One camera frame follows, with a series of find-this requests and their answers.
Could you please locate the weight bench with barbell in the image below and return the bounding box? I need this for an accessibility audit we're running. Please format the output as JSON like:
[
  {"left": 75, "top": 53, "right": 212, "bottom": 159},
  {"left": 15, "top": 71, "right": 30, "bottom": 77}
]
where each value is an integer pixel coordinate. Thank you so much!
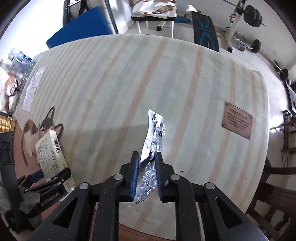
[{"left": 217, "top": 0, "right": 292, "bottom": 84}]

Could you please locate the cream flat printed box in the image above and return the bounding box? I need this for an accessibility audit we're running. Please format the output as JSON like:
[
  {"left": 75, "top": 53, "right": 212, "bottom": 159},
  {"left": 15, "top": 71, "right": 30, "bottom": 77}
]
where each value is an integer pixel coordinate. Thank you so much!
[{"left": 36, "top": 130, "right": 68, "bottom": 181}]

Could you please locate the gold liquor bottle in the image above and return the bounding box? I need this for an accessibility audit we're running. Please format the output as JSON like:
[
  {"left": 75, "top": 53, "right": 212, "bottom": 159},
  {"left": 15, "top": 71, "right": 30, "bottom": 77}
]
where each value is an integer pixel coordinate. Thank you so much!
[{"left": 0, "top": 113, "right": 15, "bottom": 133}]

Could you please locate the clear water bottle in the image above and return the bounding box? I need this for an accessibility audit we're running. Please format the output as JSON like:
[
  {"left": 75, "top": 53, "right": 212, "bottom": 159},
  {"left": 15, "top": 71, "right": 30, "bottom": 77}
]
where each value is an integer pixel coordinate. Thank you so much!
[{"left": 8, "top": 49, "right": 32, "bottom": 70}]

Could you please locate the black blue exercise pad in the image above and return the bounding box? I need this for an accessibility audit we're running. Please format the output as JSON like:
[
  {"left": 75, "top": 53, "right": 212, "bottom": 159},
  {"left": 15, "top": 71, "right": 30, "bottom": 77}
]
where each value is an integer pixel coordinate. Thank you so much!
[{"left": 192, "top": 11, "right": 219, "bottom": 52}]

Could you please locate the silver blister pill pack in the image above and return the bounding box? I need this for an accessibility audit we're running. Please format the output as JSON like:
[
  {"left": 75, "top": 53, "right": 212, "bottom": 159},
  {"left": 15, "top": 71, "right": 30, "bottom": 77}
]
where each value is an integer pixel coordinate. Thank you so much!
[{"left": 131, "top": 109, "right": 166, "bottom": 206}]

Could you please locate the clear plastic sleeve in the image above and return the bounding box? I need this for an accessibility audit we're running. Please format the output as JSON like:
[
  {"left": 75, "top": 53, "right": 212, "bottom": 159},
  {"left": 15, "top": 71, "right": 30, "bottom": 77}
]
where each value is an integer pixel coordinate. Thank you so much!
[{"left": 22, "top": 66, "right": 46, "bottom": 112}]

